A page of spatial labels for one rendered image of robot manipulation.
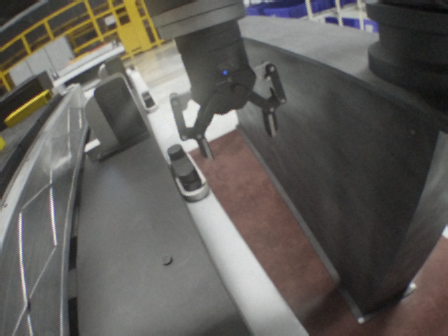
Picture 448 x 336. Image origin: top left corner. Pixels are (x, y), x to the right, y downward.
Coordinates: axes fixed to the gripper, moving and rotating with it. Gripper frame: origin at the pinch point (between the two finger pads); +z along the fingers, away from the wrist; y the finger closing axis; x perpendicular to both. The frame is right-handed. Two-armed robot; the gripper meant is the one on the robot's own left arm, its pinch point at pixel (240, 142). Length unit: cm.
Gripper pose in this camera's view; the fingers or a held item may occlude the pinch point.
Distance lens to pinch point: 35.7
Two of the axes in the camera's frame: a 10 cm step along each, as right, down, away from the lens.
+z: 2.7, 7.5, 6.0
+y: 9.3, -3.6, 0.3
